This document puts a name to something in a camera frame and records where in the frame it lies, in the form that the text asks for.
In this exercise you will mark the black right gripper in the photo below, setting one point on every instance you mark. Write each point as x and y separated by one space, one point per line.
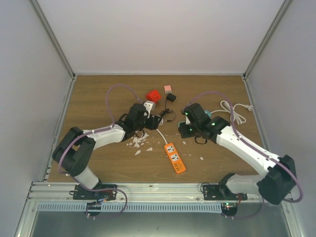
183 133

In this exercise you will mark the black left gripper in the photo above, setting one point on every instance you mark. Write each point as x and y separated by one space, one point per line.
154 123

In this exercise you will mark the orange power strip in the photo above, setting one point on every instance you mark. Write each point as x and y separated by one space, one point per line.
174 157

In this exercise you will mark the pink charger plug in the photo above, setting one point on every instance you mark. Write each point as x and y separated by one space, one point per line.
167 89

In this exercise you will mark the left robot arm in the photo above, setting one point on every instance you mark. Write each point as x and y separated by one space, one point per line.
74 151

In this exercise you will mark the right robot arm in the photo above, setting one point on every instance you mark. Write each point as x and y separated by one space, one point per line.
275 175

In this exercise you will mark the red cube adapter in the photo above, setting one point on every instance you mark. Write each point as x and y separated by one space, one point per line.
153 96

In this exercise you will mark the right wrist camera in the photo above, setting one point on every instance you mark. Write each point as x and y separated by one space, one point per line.
188 120

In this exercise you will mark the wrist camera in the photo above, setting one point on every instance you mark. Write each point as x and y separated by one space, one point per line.
149 105
188 120

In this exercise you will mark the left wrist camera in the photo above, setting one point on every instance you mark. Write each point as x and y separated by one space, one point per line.
149 105

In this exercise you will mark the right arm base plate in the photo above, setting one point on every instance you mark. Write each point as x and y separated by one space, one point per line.
213 192

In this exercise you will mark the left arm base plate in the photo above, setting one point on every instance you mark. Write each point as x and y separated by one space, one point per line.
79 193

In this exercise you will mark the aluminium front rail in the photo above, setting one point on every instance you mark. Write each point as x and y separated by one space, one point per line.
133 192

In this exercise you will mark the slotted cable duct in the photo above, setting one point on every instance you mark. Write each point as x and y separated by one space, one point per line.
132 207

